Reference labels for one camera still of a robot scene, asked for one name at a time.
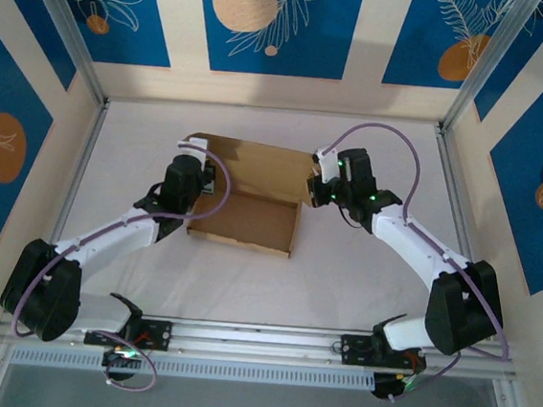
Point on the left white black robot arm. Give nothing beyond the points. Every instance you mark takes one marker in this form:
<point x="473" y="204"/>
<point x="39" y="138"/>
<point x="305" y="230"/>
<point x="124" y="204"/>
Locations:
<point x="46" y="292"/>

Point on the black right controller module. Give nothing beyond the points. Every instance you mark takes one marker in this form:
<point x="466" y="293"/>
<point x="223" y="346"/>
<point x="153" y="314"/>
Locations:
<point x="386" y="388"/>

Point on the aluminium corner post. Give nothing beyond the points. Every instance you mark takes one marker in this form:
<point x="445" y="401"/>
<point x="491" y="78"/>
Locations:
<point x="491" y="56"/>
<point x="66" y="15"/>

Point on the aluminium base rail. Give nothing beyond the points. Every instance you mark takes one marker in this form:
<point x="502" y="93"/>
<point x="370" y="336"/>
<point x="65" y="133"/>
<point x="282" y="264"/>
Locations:
<point x="258" y="342"/>

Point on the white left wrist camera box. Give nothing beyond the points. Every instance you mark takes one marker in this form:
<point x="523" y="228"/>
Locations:
<point x="192" y="147"/>

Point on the brown cardboard paper box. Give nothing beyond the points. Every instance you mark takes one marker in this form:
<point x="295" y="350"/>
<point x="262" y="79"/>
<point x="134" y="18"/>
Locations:
<point x="251" y="216"/>

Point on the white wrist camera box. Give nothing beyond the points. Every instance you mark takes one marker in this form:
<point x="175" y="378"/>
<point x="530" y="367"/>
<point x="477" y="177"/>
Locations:
<point x="327" y="163"/>
<point x="192" y="147"/>

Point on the black left controller module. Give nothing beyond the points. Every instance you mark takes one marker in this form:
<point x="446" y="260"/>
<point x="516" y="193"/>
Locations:
<point x="117" y="359"/>

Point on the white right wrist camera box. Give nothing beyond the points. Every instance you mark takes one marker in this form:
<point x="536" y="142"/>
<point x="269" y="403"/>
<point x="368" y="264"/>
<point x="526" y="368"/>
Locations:
<point x="327" y="163"/>

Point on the black controller module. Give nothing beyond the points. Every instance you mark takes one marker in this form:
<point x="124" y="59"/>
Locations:
<point x="117" y="359"/>
<point x="386" y="388"/>

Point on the aluminium table side rail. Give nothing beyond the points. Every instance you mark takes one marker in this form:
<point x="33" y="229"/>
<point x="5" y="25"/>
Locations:
<point x="451" y="163"/>
<point x="76" y="170"/>

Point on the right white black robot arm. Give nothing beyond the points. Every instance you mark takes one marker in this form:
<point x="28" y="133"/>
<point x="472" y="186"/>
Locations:
<point x="463" y="308"/>

